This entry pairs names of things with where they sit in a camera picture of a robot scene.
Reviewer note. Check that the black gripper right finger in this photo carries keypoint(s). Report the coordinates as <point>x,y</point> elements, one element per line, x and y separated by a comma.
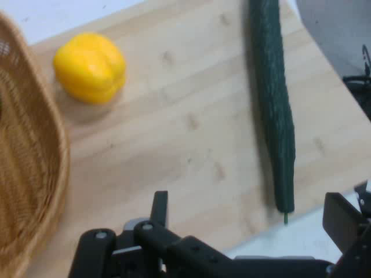
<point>345,226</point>

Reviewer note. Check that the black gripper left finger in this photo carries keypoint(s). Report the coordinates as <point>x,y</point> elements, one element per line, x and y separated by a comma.
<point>162,249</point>

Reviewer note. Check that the long dark green cucumber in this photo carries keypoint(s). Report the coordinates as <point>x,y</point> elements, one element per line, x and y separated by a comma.
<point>272,101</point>

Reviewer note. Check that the woven wicker basket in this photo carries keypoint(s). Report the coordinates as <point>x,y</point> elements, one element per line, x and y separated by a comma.
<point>26,150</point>

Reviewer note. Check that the yellow bell pepper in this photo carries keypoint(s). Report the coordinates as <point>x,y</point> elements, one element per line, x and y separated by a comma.
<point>91,68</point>

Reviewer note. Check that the bamboo cutting board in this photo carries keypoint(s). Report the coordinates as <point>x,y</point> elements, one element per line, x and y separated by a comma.
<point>179,130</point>

